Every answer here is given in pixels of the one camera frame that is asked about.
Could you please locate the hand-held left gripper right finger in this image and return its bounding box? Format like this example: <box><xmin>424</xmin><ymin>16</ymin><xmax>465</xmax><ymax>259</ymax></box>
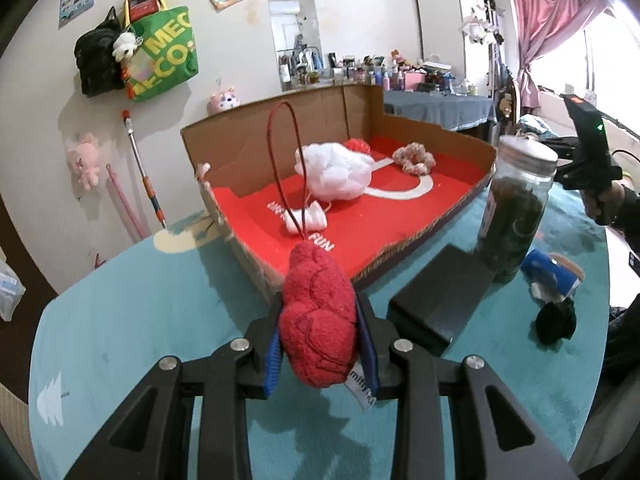
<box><xmin>350</xmin><ymin>292</ymin><xmax>578</xmax><ymax>480</ymax></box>

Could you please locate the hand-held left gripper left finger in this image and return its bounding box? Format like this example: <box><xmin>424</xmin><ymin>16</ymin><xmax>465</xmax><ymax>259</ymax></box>
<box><xmin>65</xmin><ymin>292</ymin><xmax>286</xmax><ymax>480</ymax></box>

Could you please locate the beige oval sponge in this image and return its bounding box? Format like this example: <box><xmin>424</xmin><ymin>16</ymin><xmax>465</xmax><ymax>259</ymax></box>
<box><xmin>552</xmin><ymin>255</ymin><xmax>586</xmax><ymax>281</ymax></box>

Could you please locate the blue cloth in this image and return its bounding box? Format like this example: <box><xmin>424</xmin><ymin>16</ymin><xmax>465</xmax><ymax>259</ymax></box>
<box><xmin>520</xmin><ymin>249</ymin><xmax>581</xmax><ymax>301</ymax></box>

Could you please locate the cardboard box red inside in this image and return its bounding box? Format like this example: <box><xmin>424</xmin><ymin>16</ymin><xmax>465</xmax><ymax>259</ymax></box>
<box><xmin>180</xmin><ymin>84</ymin><xmax>498</xmax><ymax>306</ymax></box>

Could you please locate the small white mesh cloth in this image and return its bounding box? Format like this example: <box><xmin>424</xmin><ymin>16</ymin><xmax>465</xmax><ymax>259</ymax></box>
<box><xmin>286</xmin><ymin>202</ymin><xmax>328</xmax><ymax>236</ymax></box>

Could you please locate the black knit scrunchie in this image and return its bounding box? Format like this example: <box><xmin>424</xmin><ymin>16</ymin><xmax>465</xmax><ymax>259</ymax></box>
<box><xmin>535</xmin><ymin>297</ymin><xmax>577</xmax><ymax>345</ymax></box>

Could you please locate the white bath pouf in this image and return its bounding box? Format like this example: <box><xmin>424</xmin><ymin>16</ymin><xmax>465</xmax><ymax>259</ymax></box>
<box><xmin>294</xmin><ymin>142</ymin><xmax>376</xmax><ymax>211</ymax></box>

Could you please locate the beige crochet scrunchie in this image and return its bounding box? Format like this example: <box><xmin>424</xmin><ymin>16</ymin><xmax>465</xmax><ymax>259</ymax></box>
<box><xmin>392</xmin><ymin>142</ymin><xmax>437</xmax><ymax>175</ymax></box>

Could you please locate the person's right forearm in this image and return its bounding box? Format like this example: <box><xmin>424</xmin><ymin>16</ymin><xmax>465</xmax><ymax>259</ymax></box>
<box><xmin>607</xmin><ymin>185</ymin><xmax>640</xmax><ymax>281</ymax></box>

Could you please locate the person's right hand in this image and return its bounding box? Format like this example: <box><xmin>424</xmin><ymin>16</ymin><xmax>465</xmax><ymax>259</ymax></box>
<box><xmin>584</xmin><ymin>182</ymin><xmax>628</xmax><ymax>228</ymax></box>

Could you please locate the bright window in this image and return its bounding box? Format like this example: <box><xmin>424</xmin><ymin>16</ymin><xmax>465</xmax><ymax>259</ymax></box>
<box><xmin>530</xmin><ymin>10</ymin><xmax>640</xmax><ymax>126</ymax></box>

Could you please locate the floral print tin box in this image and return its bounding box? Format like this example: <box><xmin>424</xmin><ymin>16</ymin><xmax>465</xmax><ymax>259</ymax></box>
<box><xmin>387</xmin><ymin>244</ymin><xmax>496</xmax><ymax>358</ymax></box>

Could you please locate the large glass jar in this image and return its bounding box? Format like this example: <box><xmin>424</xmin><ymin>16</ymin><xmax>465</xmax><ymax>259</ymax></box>
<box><xmin>474</xmin><ymin>135</ymin><xmax>559</xmax><ymax>283</ymax></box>

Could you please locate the pink curtain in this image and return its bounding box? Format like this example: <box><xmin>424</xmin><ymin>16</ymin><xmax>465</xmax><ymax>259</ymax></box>
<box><xmin>505</xmin><ymin>0</ymin><xmax>616</xmax><ymax>111</ymax></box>

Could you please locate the hanging accessories rack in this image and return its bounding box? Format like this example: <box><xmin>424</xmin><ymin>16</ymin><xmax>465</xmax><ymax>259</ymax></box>
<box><xmin>460</xmin><ymin>0</ymin><xmax>516</xmax><ymax>126</ymax></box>

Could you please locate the blue covered dresser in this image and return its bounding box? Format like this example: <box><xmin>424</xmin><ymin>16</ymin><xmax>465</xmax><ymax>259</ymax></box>
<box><xmin>382</xmin><ymin>91</ymin><xmax>496</xmax><ymax>136</ymax></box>

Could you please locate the white wardrobe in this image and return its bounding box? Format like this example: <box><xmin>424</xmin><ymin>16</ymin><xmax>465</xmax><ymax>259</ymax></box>
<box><xmin>415</xmin><ymin>0</ymin><xmax>466</xmax><ymax>71</ymax></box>

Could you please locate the pink stick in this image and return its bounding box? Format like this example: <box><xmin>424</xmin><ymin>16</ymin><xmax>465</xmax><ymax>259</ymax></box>
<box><xmin>106</xmin><ymin>164</ymin><xmax>151</xmax><ymax>241</ymax></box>

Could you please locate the row of cosmetic bottles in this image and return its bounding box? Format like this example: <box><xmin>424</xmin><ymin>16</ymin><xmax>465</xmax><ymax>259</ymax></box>
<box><xmin>277</xmin><ymin>50</ymin><xmax>481</xmax><ymax>96</ymax></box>

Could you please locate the person's dark clothing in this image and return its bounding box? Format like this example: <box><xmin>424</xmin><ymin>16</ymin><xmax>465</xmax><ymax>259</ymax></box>
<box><xmin>570</xmin><ymin>295</ymin><xmax>640</xmax><ymax>471</ymax></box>

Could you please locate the round pink plush toy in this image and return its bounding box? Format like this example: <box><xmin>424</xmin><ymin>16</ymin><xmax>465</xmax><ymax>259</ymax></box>
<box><xmin>207</xmin><ymin>87</ymin><xmax>241</xmax><ymax>115</ymax></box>

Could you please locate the clear plastic bag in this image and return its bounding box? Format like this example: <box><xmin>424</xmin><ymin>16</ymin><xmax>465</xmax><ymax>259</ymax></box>
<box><xmin>0</xmin><ymin>260</ymin><xmax>26</xmax><ymax>322</ymax></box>

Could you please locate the dark brown door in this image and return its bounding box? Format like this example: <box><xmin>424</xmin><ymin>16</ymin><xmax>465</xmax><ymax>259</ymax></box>
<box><xmin>0</xmin><ymin>200</ymin><xmax>58</xmax><ymax>401</ymax></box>

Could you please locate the green tote bag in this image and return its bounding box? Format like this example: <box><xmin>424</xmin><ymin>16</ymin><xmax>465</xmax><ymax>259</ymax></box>
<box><xmin>122</xmin><ymin>0</ymin><xmax>199</xmax><ymax>103</ymax></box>

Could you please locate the black backpack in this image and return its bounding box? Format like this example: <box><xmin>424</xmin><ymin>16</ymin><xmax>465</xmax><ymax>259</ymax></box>
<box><xmin>74</xmin><ymin>6</ymin><xmax>126</xmax><ymax>97</ymax></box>

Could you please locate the mop handle orange grip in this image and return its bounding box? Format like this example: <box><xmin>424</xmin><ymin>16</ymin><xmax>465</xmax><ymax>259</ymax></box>
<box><xmin>121</xmin><ymin>110</ymin><xmax>167</xmax><ymax>231</ymax></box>

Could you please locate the white plush keychain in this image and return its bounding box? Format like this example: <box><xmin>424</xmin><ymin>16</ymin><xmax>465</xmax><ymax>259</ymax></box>
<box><xmin>112</xmin><ymin>32</ymin><xmax>138</xmax><ymax>62</ymax></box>

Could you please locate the blue wall poster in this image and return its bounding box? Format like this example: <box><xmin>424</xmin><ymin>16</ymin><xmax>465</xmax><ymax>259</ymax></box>
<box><xmin>58</xmin><ymin>0</ymin><xmax>96</xmax><ymax>28</ymax></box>

